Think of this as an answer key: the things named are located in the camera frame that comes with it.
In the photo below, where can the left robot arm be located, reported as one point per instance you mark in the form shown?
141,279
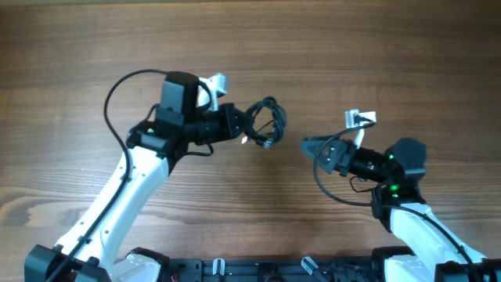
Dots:
188,113

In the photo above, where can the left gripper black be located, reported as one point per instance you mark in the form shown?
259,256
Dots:
228,122

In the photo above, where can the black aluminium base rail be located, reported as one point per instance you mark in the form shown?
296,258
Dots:
349,269

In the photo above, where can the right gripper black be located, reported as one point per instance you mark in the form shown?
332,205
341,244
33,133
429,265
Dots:
344,157

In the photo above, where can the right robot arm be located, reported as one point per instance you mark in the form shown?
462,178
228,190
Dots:
399,264

